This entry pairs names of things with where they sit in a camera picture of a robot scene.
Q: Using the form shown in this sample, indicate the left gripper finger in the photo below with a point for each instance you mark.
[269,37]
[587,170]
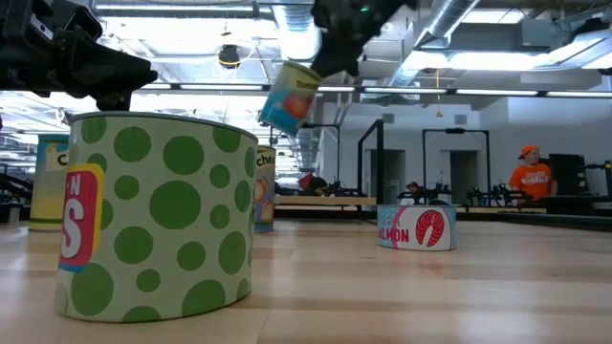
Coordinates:
[115,101]

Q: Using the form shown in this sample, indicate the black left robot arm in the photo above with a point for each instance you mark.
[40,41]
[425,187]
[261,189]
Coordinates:
[19,62]

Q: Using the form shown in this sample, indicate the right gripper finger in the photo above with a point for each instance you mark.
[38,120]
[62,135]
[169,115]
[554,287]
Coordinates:
[342,59]

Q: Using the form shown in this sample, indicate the green polka dot can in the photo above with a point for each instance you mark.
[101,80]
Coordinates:
[174,205]

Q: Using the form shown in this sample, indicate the black ceiling device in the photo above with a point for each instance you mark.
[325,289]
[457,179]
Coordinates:
[229,56]

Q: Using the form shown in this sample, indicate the yellow and blue can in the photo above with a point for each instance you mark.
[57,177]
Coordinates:
[48,191]

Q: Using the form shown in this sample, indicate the wooden shelf board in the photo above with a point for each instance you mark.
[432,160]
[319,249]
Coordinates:
[325,200]

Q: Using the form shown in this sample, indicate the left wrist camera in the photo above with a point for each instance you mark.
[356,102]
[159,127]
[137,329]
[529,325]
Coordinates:
[81,24]

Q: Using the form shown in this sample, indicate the peaches labelled can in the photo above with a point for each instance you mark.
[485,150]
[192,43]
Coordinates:
[266,191]

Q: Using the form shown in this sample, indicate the black background cabinet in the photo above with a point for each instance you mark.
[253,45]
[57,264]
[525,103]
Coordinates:
[566,174]

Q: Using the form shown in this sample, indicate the silver ceiling duct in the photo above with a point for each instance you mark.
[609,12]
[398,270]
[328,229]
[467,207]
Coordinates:
[296,33]
[449,19]

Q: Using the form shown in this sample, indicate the grey wall vent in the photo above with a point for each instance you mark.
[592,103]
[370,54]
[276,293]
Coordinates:
[460,119]
[388,118]

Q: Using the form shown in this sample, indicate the ceiling strip light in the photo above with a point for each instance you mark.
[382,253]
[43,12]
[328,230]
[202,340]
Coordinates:
[220,87]
[578,94]
[497,92]
[158,86]
[334,89]
[406,91]

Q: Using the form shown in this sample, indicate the tomato labelled can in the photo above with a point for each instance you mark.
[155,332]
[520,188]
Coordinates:
[289,102]

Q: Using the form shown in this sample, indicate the black background gantry frame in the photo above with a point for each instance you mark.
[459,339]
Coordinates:
[487,162]
[338,153]

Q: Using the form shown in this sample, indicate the salmon can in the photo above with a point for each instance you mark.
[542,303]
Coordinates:
[416,229]

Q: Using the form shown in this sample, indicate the red background object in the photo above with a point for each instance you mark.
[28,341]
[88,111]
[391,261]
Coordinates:
[306,180]

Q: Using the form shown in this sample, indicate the person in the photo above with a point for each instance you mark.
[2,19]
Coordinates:
[531,179]

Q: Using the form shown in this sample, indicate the background wooden table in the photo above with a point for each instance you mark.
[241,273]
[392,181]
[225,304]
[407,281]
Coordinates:
[502,209]

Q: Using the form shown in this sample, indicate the black shelf side frame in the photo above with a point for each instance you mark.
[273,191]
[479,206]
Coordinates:
[380,162]

